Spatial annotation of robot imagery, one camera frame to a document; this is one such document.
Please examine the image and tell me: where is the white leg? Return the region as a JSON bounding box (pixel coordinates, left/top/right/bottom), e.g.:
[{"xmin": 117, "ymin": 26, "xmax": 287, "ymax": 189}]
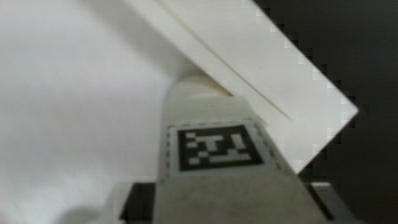
[{"xmin": 152, "ymin": 74, "xmax": 326, "ymax": 224}]

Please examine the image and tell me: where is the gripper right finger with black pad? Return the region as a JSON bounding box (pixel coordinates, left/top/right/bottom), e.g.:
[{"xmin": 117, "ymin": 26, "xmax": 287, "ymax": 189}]
[{"xmin": 307, "ymin": 182, "xmax": 367, "ymax": 224}]

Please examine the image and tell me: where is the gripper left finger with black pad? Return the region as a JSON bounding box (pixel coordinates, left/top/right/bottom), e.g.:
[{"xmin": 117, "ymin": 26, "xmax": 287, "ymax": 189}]
[{"xmin": 99, "ymin": 182, "xmax": 156, "ymax": 224}]

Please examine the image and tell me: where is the white square tabletop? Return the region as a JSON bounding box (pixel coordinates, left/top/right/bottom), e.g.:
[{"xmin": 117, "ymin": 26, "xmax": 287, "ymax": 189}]
[{"xmin": 0, "ymin": 0, "xmax": 356, "ymax": 224}]

